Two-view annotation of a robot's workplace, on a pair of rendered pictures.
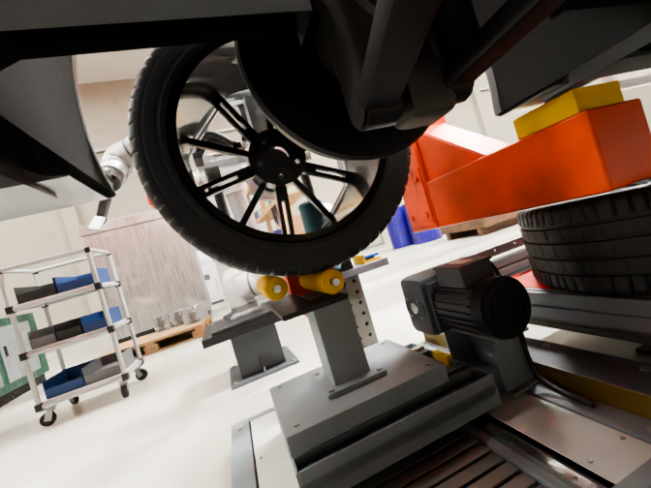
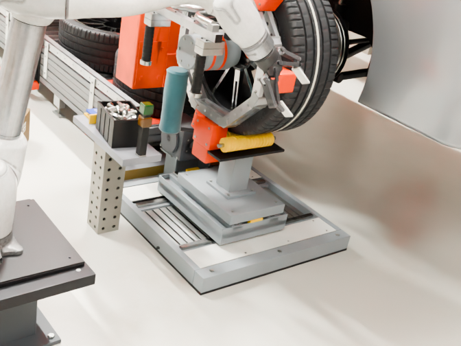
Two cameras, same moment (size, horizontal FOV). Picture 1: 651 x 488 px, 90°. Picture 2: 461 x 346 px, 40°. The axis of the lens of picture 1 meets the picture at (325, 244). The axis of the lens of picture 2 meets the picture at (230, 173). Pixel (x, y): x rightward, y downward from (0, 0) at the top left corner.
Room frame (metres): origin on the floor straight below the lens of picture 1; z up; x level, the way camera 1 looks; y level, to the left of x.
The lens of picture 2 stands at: (1.92, 2.30, 1.48)
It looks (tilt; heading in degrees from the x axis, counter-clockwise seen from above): 25 degrees down; 245
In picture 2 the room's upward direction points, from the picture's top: 11 degrees clockwise
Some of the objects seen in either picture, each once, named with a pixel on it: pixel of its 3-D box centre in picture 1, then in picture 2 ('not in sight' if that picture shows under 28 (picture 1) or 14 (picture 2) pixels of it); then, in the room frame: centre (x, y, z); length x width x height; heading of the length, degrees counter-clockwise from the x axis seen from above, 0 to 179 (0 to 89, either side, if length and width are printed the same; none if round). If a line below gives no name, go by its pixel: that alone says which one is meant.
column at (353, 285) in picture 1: (357, 323); (107, 183); (1.39, -0.03, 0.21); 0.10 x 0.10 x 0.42; 17
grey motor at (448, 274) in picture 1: (476, 323); (203, 145); (0.87, -0.33, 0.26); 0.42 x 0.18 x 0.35; 17
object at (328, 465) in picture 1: (374, 403); (220, 201); (0.87, 0.00, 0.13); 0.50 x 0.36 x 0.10; 107
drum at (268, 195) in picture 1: (269, 176); (209, 51); (1.09, 0.11, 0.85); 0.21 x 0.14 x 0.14; 17
